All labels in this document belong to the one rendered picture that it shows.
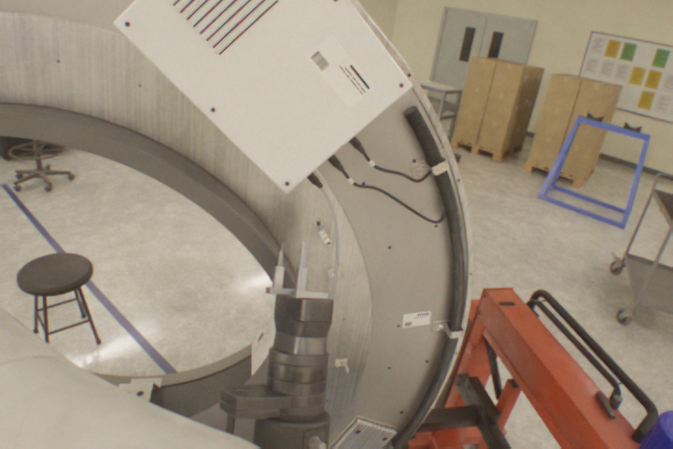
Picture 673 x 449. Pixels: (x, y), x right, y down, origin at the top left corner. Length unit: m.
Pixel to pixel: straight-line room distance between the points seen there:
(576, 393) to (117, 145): 1.11
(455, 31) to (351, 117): 9.47
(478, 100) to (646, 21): 3.50
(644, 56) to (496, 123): 3.25
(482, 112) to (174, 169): 6.51
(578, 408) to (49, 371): 1.12
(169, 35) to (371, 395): 0.71
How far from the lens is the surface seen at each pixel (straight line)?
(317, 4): 0.45
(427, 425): 1.45
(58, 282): 2.34
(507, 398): 1.46
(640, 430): 1.21
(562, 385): 1.25
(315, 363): 0.54
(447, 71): 9.94
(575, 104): 6.56
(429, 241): 0.71
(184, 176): 0.56
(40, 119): 0.58
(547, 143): 6.68
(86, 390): 0.21
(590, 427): 1.19
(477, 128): 6.97
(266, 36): 0.44
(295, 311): 0.54
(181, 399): 1.38
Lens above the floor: 1.71
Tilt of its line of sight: 23 degrees down
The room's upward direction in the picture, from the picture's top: 9 degrees clockwise
